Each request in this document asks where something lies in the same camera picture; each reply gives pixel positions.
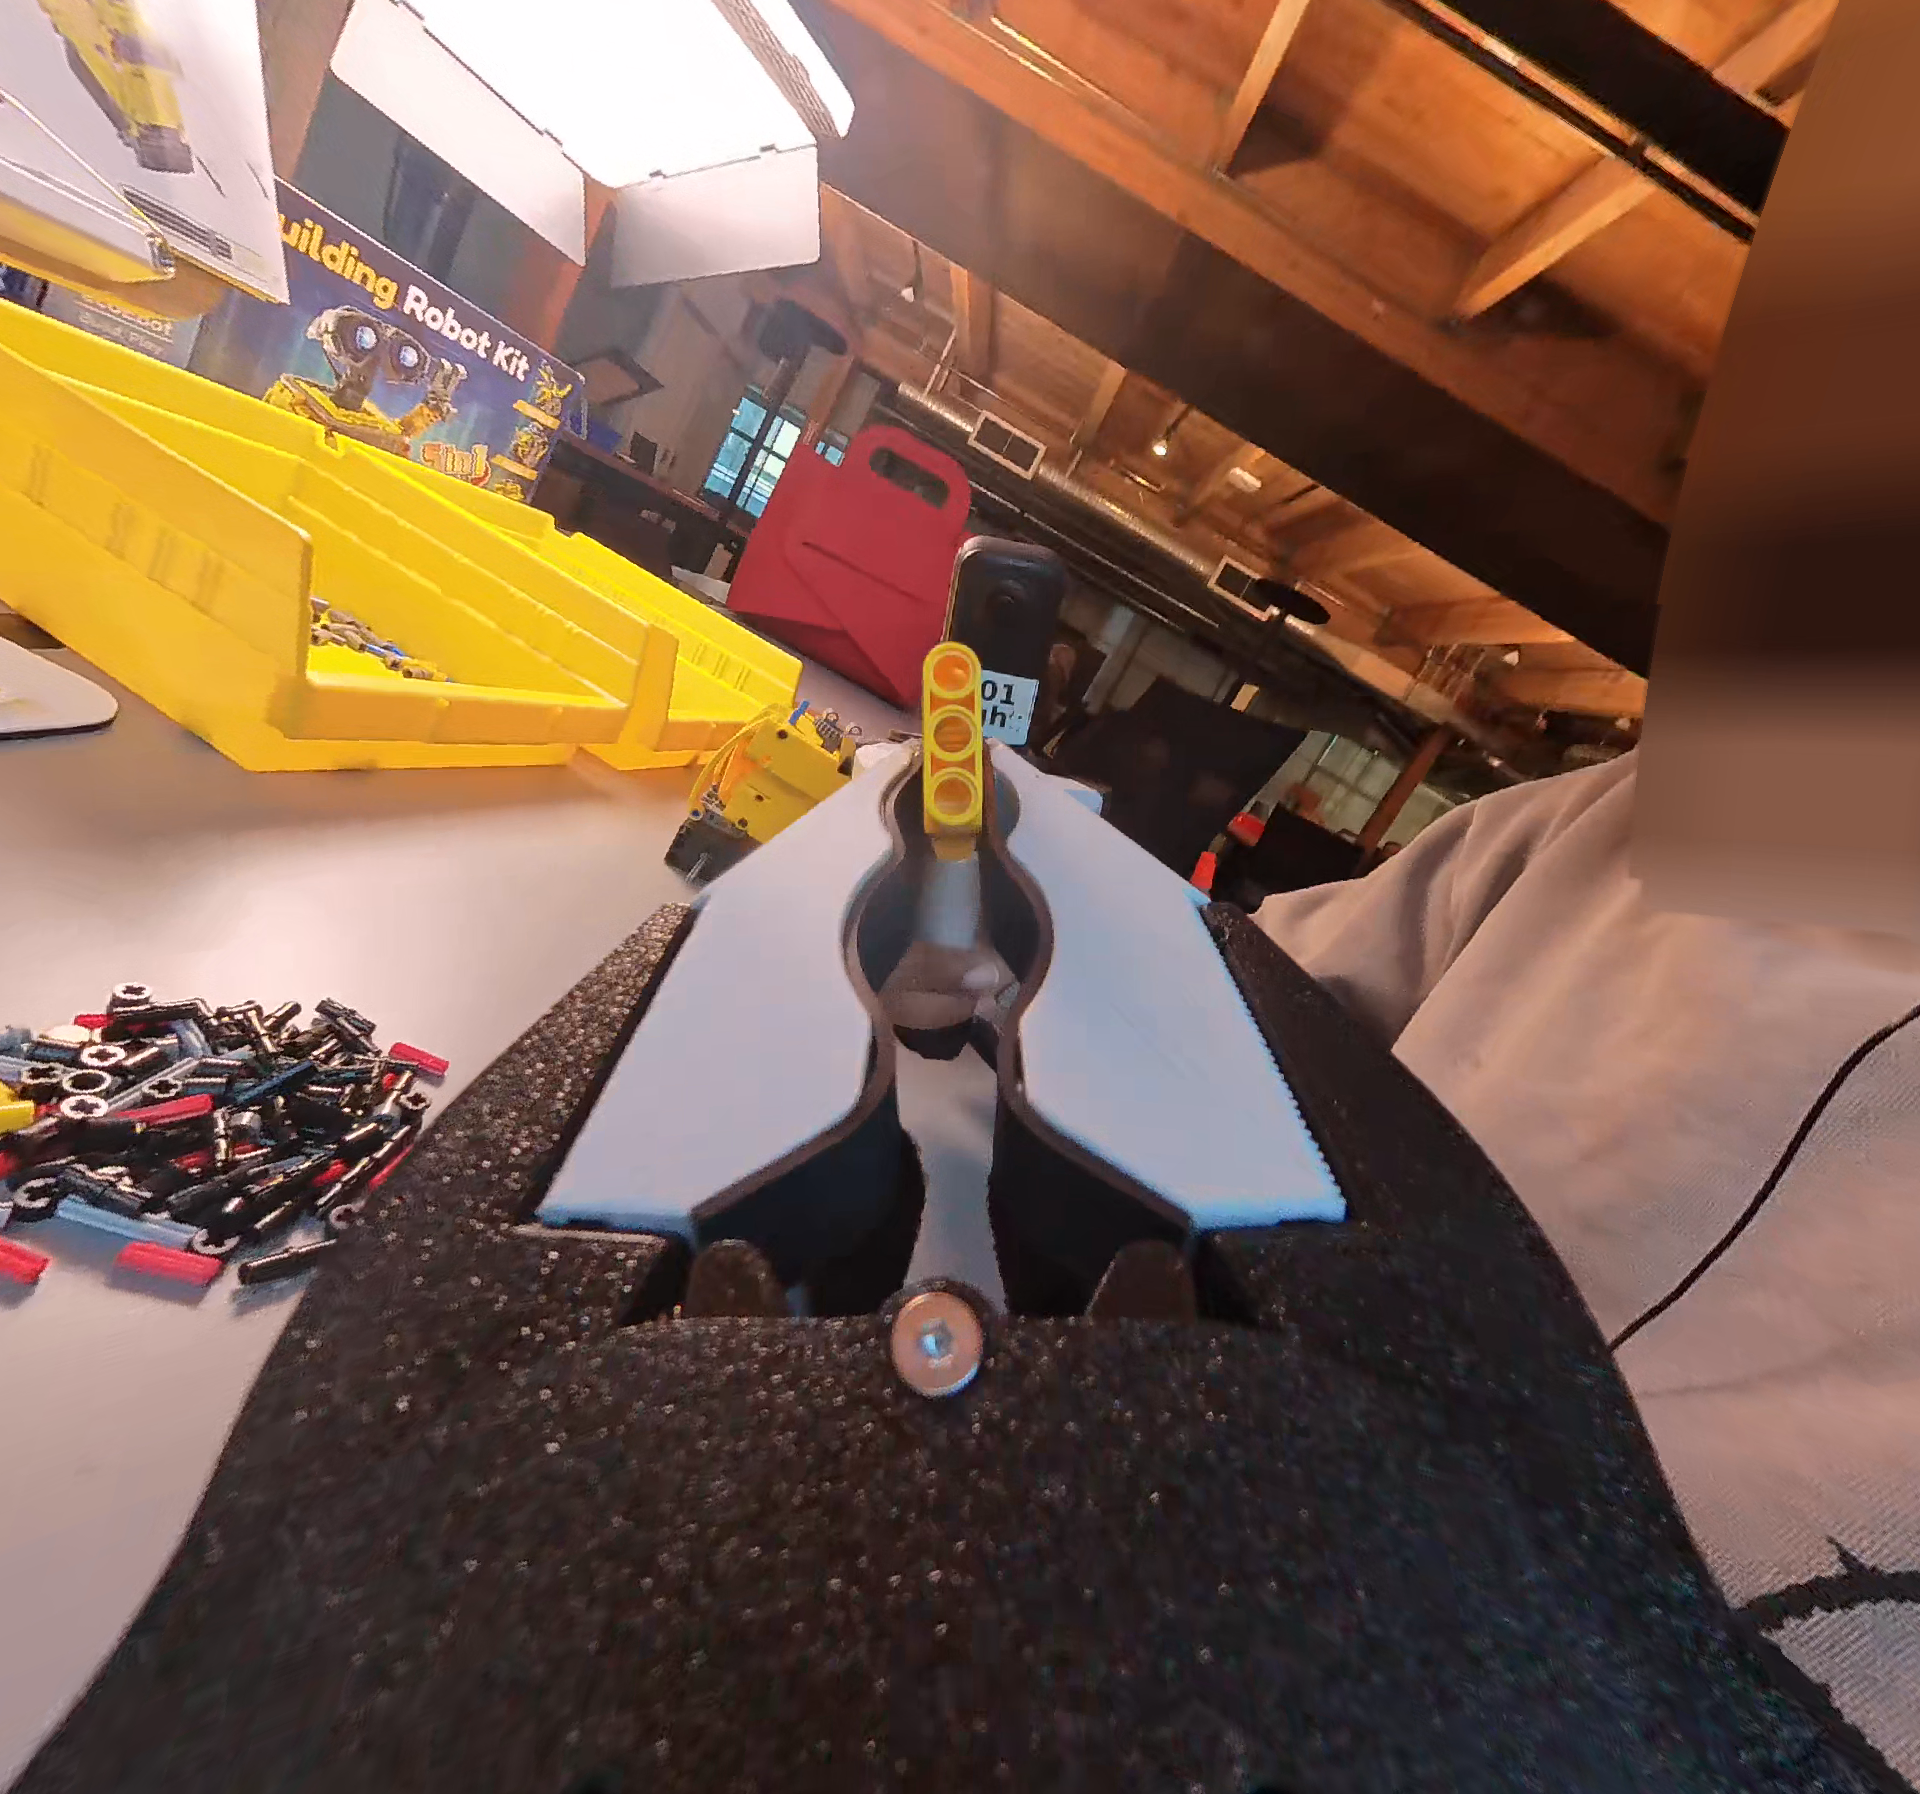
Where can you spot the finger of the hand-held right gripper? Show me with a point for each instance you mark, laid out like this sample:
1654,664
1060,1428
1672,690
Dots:
950,904
1073,788

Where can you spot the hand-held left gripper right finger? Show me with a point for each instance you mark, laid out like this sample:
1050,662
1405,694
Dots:
1171,1059

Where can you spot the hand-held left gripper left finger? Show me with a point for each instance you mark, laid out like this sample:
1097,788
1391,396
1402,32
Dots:
719,1059

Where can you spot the yellow perforated brick beam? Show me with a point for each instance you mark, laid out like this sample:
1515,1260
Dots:
953,737

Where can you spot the yellow brick robot model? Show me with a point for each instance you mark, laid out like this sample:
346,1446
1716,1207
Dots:
765,775

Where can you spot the instruction booklet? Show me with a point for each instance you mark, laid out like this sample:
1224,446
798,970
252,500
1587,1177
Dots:
178,99

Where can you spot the person's right forearm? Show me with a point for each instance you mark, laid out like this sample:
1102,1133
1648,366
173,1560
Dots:
1440,909

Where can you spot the grey desk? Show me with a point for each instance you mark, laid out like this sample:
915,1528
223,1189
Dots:
375,894

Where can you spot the person's right hand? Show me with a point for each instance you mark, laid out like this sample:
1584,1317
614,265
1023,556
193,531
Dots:
951,985

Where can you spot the white ceiling air vent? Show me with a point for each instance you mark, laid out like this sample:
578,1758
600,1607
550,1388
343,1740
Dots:
1003,443
1232,578

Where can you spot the red felt tote bag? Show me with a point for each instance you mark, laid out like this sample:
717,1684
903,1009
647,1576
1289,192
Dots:
840,578

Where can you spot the black disc lamp on pole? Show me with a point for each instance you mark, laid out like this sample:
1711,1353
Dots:
1293,601

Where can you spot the yellow plastic parts bin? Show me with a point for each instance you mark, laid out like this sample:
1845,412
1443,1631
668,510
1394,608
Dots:
149,595
719,654

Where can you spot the pile of small connector pins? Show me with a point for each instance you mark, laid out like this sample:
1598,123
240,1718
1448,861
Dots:
225,1120

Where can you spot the scattered blue grey brick pieces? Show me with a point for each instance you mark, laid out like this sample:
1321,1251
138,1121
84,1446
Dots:
375,643

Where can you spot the robot kit box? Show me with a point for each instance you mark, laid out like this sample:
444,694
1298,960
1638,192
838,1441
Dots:
448,355

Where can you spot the studio light with barn doors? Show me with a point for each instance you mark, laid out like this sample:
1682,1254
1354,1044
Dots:
600,23

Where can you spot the metal ventilation duct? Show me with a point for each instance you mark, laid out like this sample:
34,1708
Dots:
1124,536

